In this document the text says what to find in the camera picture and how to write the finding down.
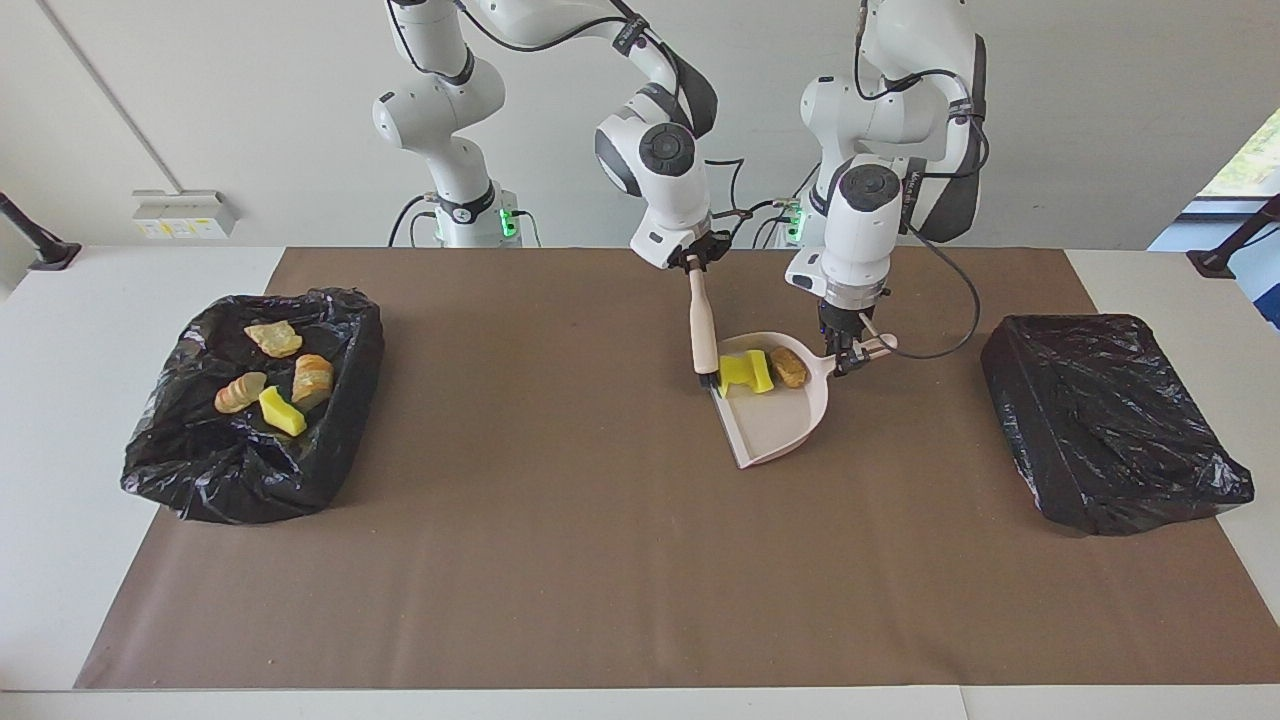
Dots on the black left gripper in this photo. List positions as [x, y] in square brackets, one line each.
[844, 316]

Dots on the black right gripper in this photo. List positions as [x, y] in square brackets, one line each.
[708, 247]

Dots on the brown peanut-shaped bread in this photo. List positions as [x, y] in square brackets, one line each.
[788, 367]

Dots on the beige brush with black bristles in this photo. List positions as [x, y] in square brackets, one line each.
[703, 325]

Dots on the yellow sponge piece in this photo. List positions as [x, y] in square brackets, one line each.
[734, 375]
[283, 412]
[762, 372]

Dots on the pale pink plastic dustpan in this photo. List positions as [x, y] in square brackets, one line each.
[775, 425]

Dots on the large striped croissant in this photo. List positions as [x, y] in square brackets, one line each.
[312, 382]

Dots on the pale pastry piece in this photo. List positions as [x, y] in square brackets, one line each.
[273, 338]

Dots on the small golden croissant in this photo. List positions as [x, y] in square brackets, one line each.
[240, 392]

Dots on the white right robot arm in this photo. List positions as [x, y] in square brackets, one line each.
[665, 170]

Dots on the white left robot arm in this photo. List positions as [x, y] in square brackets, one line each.
[865, 230]

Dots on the black bin with taut bag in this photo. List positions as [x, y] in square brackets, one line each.
[1100, 420]

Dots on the black bin with crumpled bag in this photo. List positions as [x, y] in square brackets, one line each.
[200, 460]

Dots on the brown paper table mat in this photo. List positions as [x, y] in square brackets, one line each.
[640, 630]

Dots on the black clamp stand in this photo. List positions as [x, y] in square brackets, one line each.
[1215, 262]
[50, 253]

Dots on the white wall socket box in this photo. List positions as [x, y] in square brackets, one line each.
[183, 213]

